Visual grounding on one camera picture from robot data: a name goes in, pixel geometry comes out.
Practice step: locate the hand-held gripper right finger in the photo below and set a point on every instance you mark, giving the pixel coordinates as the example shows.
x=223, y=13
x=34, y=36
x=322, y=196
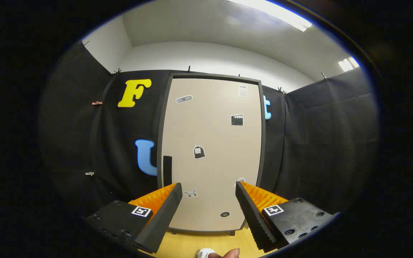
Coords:
x=253, y=215

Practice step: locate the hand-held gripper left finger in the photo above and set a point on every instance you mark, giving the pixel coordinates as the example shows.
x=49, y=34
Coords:
x=163, y=218

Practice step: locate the white shoe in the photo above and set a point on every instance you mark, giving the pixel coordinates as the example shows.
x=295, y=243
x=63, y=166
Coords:
x=203, y=253

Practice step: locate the grey shoe cabinet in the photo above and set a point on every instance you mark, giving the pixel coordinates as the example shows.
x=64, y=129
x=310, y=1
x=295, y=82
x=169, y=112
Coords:
x=263, y=143

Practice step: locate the beige shoe cabinet door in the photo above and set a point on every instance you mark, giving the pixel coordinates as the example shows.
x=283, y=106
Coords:
x=213, y=143

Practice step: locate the white cloth clip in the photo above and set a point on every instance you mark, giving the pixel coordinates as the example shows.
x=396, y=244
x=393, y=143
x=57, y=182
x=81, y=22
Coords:
x=89, y=173

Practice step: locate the black backdrop cloth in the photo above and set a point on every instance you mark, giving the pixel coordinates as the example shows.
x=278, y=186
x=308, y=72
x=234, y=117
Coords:
x=321, y=143

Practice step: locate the copper cloth clip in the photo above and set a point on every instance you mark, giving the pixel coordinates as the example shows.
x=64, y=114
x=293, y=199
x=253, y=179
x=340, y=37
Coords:
x=97, y=103

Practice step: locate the small ceiling light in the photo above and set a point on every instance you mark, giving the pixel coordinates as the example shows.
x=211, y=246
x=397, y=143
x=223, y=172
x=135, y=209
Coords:
x=348, y=63

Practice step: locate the long ceiling light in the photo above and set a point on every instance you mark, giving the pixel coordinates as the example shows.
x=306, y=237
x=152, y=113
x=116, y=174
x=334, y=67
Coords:
x=278, y=14

